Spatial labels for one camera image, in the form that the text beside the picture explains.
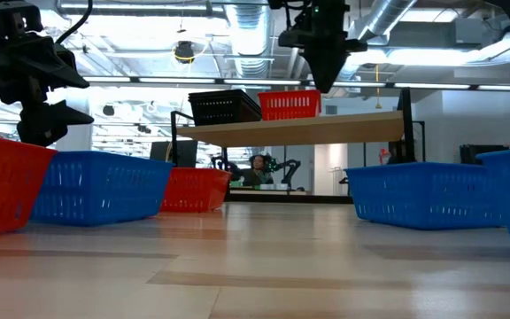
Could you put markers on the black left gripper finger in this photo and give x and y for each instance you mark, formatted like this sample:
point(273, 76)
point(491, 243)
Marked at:
point(47, 124)
point(60, 68)

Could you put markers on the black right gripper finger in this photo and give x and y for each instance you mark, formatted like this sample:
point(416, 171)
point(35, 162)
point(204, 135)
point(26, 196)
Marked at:
point(326, 66)

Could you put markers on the ceiling light bar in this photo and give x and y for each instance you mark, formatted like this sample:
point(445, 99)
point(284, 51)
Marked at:
point(509, 87)
point(432, 86)
point(261, 82)
point(176, 80)
point(106, 79)

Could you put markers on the black equipment cabinet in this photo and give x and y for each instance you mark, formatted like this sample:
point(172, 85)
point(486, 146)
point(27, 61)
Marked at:
point(483, 153)

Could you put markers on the black hanging ceiling device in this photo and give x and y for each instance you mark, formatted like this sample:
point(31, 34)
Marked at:
point(184, 52)

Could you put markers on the silver ceiling air duct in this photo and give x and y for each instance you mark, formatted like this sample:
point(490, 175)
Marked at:
point(250, 40)

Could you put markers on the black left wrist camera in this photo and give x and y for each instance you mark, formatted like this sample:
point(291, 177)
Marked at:
point(11, 17)

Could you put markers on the wooden shelf with black frame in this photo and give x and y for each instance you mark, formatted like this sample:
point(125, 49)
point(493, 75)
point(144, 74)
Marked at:
point(299, 129)

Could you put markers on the black background robot arm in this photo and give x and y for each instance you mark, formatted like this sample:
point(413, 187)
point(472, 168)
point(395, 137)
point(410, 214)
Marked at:
point(290, 170)

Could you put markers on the red plastic slotted basket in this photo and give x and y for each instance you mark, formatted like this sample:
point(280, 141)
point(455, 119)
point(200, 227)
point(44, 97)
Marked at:
point(290, 106)
point(2, 186)
point(197, 190)

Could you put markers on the seated person facing table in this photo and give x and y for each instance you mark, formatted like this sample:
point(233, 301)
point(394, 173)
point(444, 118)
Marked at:
point(259, 170)

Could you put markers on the black plastic slotted basket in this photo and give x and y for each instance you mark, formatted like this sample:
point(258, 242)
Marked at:
point(224, 108)

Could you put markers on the black computer monitor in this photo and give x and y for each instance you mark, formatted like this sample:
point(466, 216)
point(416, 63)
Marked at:
point(180, 153)

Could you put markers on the orange background robot arm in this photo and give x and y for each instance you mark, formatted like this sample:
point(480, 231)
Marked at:
point(384, 156)

